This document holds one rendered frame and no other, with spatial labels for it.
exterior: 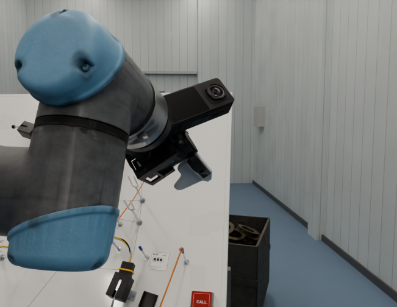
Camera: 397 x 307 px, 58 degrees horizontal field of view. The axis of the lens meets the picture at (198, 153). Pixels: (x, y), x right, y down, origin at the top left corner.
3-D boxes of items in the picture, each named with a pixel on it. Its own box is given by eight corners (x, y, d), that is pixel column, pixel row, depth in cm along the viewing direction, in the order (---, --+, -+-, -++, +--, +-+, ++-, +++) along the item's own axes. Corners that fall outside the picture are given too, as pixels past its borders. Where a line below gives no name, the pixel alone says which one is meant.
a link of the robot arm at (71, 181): (18, 256, 33) (42, 142, 36) (128, 271, 30) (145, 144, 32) (-62, 258, 26) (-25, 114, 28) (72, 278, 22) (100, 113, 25)
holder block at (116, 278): (110, 298, 88) (105, 293, 85) (119, 275, 91) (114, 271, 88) (125, 303, 87) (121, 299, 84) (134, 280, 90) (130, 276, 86)
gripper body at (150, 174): (132, 145, 53) (88, 117, 42) (180, 113, 52) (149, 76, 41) (155, 188, 50) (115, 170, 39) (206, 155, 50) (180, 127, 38)
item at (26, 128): (24, 131, 129) (11, 116, 121) (49, 140, 125) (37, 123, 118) (16, 141, 126) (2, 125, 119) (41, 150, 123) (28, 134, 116)
